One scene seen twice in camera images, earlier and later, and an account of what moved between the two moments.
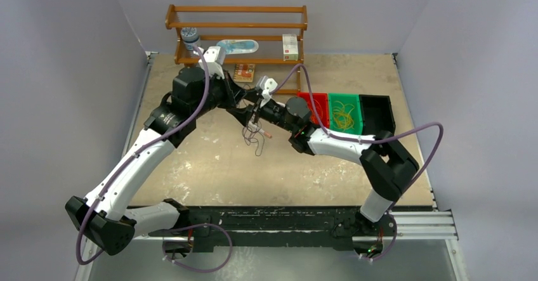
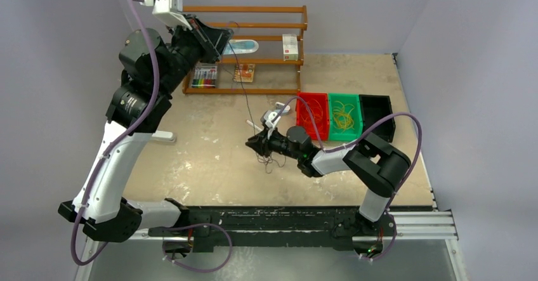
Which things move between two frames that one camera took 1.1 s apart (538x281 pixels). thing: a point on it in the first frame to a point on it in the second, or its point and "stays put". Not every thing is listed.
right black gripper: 244,115 to 262,144
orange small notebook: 244,72 stays put
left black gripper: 233,93 to 212,41
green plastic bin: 345,113 stays put
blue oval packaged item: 232,46 stays put
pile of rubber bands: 342,118 stays put
